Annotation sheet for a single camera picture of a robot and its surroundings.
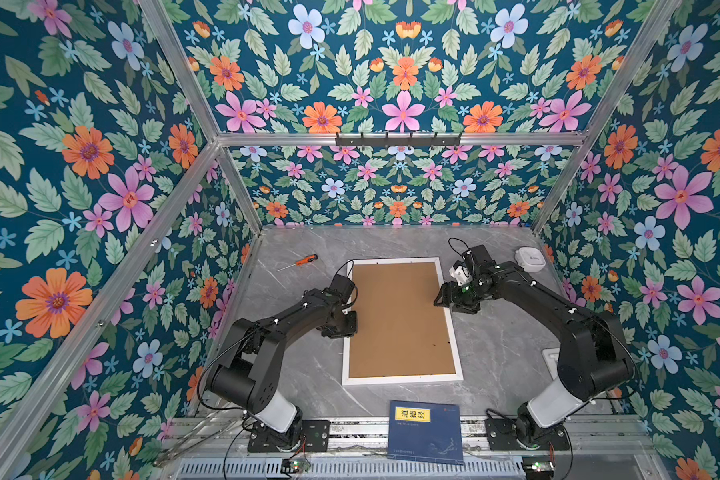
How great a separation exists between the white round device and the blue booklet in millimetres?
556

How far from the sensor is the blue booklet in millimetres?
719

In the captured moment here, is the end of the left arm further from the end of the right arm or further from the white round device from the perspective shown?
the white round device

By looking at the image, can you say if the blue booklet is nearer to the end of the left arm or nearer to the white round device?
the end of the left arm

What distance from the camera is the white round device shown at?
1.06 metres
